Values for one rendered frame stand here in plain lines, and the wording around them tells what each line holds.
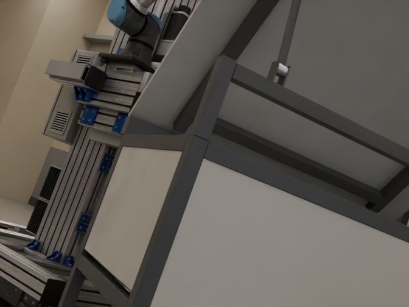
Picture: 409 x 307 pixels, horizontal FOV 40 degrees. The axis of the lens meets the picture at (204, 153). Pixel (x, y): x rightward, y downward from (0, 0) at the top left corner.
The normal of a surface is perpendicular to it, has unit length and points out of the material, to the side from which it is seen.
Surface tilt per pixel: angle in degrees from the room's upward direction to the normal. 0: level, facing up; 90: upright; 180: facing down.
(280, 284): 90
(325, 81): 131
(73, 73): 90
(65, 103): 90
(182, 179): 90
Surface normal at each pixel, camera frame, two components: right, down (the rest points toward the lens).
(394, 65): 0.08, 0.64
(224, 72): 0.40, 0.04
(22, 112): 0.74, 0.18
